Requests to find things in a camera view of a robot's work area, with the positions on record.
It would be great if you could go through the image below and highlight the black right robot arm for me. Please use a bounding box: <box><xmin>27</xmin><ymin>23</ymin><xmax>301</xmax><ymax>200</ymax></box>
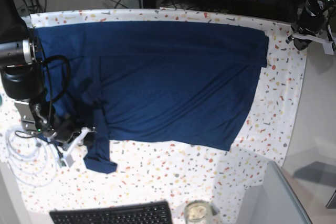
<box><xmin>1</xmin><ymin>0</ymin><xmax>81</xmax><ymax>145</ymax></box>

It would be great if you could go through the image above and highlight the coiled white cable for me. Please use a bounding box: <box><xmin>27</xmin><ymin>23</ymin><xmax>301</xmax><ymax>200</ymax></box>
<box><xmin>5</xmin><ymin>125</ymin><xmax>64</xmax><ymax>187</ymax></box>

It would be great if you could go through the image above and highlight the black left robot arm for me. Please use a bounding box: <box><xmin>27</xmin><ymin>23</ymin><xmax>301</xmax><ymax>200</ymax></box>
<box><xmin>291</xmin><ymin>0</ymin><xmax>335</xmax><ymax>35</ymax></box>

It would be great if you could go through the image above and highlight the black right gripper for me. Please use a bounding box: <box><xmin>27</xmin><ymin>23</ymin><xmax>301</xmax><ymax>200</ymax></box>
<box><xmin>43</xmin><ymin>118</ymin><xmax>82</xmax><ymax>145</ymax></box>

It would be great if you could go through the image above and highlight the clear glass jar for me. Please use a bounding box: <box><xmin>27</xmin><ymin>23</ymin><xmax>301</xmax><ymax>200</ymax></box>
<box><xmin>184</xmin><ymin>200</ymin><xmax>213</xmax><ymax>224</ymax></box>

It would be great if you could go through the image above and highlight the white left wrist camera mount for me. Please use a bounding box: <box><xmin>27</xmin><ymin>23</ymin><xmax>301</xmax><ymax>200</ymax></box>
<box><xmin>286</xmin><ymin>32</ymin><xmax>335</xmax><ymax>55</ymax></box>

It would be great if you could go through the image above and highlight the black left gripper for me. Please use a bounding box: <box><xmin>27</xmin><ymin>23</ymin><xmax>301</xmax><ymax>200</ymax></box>
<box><xmin>291</xmin><ymin>5</ymin><xmax>326</xmax><ymax>36</ymax></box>

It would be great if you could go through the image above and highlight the terrazzo patterned table cloth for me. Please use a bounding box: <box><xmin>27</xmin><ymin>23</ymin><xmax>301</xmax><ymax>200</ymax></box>
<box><xmin>1</xmin><ymin>8</ymin><xmax>307</xmax><ymax>223</ymax></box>

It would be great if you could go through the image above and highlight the black computer keyboard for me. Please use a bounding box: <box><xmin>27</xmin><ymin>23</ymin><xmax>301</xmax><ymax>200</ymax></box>
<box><xmin>49</xmin><ymin>201</ymin><xmax>173</xmax><ymax>224</ymax></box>

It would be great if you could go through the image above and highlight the dark blue t-shirt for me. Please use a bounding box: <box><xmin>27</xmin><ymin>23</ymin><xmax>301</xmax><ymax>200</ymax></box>
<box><xmin>36</xmin><ymin>21</ymin><xmax>269</xmax><ymax>174</ymax></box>

